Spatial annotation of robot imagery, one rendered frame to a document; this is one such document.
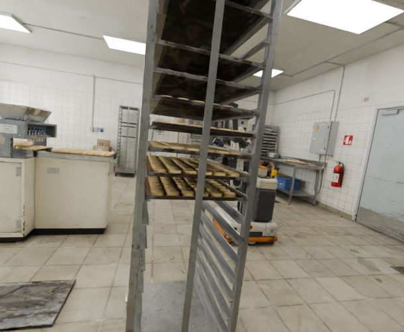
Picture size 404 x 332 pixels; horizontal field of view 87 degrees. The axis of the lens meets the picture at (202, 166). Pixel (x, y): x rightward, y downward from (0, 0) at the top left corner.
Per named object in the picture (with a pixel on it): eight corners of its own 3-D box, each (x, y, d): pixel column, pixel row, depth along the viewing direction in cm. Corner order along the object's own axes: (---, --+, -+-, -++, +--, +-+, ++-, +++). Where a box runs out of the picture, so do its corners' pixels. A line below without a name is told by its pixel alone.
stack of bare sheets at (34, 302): (-78, 338, 111) (-78, 333, 111) (-19, 286, 150) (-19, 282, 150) (52, 327, 126) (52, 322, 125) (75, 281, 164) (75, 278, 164)
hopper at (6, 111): (-12, 117, 189) (-12, 101, 188) (23, 120, 243) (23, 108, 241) (27, 121, 197) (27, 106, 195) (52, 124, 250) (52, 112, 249)
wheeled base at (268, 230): (254, 222, 320) (256, 207, 317) (277, 244, 259) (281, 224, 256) (211, 222, 305) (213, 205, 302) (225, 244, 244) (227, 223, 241)
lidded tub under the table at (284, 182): (274, 186, 535) (276, 175, 532) (290, 186, 547) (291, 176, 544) (283, 190, 499) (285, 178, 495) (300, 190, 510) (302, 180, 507)
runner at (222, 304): (191, 247, 155) (192, 243, 155) (195, 246, 156) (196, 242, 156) (226, 320, 94) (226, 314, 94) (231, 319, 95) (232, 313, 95)
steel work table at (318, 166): (250, 184, 639) (254, 152, 626) (272, 186, 655) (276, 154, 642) (288, 205, 455) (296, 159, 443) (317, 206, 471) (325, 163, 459)
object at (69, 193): (33, 236, 222) (33, 151, 211) (47, 222, 255) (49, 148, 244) (105, 235, 241) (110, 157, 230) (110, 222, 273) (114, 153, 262)
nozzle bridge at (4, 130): (-21, 155, 185) (-21, 116, 181) (24, 149, 254) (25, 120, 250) (24, 159, 194) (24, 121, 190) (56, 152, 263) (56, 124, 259)
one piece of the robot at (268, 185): (252, 215, 312) (260, 159, 302) (272, 231, 260) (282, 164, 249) (231, 214, 305) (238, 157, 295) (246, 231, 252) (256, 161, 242)
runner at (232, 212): (198, 186, 150) (199, 182, 149) (202, 187, 150) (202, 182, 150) (238, 224, 89) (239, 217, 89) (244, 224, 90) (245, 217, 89)
